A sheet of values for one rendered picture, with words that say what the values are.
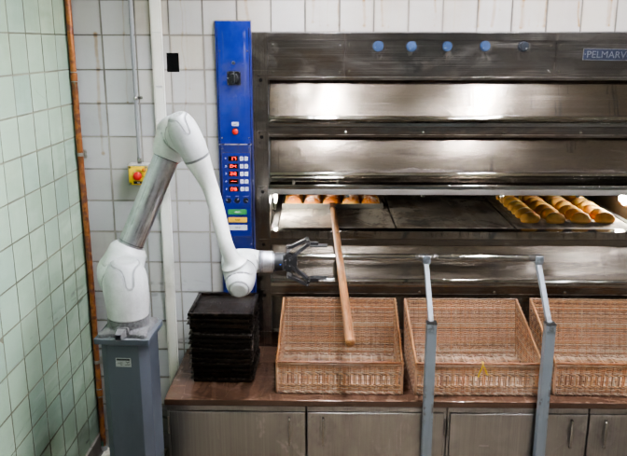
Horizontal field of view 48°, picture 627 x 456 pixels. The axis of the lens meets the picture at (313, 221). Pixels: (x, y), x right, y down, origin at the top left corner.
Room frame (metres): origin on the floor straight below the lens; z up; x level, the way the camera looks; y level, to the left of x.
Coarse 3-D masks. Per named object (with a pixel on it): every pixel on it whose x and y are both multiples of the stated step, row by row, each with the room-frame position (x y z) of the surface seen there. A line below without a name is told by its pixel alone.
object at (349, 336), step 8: (336, 216) 3.46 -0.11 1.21; (336, 224) 3.30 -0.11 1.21; (336, 232) 3.15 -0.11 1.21; (336, 240) 3.03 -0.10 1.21; (336, 248) 2.91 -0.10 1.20; (336, 256) 2.80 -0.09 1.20; (344, 272) 2.60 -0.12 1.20; (344, 280) 2.50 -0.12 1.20; (344, 288) 2.40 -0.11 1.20; (344, 296) 2.32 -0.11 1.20; (344, 304) 2.25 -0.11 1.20; (344, 312) 2.17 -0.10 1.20; (344, 320) 2.12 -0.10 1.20; (344, 328) 2.06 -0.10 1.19; (352, 328) 2.05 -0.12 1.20; (344, 336) 2.01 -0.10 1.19; (352, 336) 1.99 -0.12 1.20; (352, 344) 1.96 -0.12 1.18
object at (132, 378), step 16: (160, 320) 2.61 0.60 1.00; (96, 336) 2.45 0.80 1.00; (112, 352) 2.43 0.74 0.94; (128, 352) 2.43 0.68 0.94; (144, 352) 2.44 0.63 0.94; (112, 368) 2.43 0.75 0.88; (128, 368) 2.43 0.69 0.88; (144, 368) 2.44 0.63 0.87; (112, 384) 2.43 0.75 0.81; (128, 384) 2.43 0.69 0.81; (144, 384) 2.43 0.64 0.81; (112, 400) 2.43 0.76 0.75; (128, 400) 2.43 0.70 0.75; (144, 400) 2.43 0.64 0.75; (160, 400) 2.56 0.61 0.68; (112, 416) 2.43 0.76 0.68; (128, 416) 2.43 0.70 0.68; (144, 416) 2.43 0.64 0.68; (160, 416) 2.55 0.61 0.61; (112, 432) 2.43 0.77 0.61; (128, 432) 2.43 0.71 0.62; (144, 432) 2.43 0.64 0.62; (160, 432) 2.54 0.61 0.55; (112, 448) 2.44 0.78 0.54; (128, 448) 2.43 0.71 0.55; (144, 448) 2.42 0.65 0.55; (160, 448) 2.53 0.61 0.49
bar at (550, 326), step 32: (320, 256) 2.92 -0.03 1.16; (352, 256) 2.91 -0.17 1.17; (384, 256) 2.91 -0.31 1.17; (416, 256) 2.91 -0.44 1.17; (448, 256) 2.91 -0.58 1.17; (480, 256) 2.91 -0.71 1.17; (512, 256) 2.90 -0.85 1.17; (544, 288) 2.81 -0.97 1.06; (544, 352) 2.68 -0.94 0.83; (544, 384) 2.67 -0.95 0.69; (544, 416) 2.67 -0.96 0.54; (544, 448) 2.67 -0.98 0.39
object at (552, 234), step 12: (276, 228) 3.33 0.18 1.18; (288, 228) 3.33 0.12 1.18; (300, 228) 3.33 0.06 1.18; (312, 228) 3.33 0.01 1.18; (324, 228) 3.33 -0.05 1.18; (348, 228) 3.33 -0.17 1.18; (360, 228) 3.33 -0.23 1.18; (372, 228) 3.33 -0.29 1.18; (384, 228) 3.33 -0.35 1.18; (396, 228) 3.33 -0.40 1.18; (408, 228) 3.33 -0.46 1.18; (420, 228) 3.33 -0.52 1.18; (432, 228) 3.33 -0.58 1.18; (444, 228) 3.33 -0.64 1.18; (456, 228) 3.33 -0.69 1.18; (468, 228) 3.33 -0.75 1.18; (480, 228) 3.33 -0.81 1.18; (492, 228) 3.33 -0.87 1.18; (504, 228) 3.33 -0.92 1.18; (516, 228) 3.33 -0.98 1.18; (528, 228) 3.33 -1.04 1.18; (540, 228) 3.33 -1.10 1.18; (552, 228) 3.33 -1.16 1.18; (612, 240) 3.27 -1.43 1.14; (624, 240) 3.27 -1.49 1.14
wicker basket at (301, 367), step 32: (288, 320) 3.23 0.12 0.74; (320, 320) 3.23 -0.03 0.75; (352, 320) 3.23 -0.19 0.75; (384, 320) 3.22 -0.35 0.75; (288, 352) 3.19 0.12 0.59; (320, 352) 3.19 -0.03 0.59; (352, 352) 3.19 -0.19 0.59; (384, 352) 3.18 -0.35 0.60; (288, 384) 2.80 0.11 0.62; (320, 384) 2.80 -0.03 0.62; (352, 384) 2.80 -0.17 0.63; (384, 384) 2.79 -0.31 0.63
